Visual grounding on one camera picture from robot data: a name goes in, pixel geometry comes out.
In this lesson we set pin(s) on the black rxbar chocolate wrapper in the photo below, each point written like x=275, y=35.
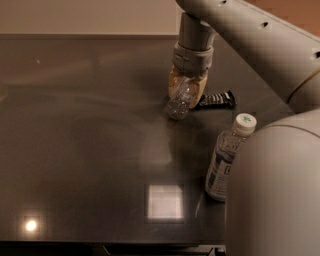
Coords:
x=224, y=100

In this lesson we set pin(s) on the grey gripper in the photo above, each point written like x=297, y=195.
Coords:
x=192, y=63

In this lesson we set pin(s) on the clear water bottle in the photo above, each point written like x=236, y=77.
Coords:
x=180, y=103

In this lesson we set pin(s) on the upright blue label bottle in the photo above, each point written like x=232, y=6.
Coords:
x=227, y=145

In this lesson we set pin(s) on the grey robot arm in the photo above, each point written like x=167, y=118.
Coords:
x=273, y=200

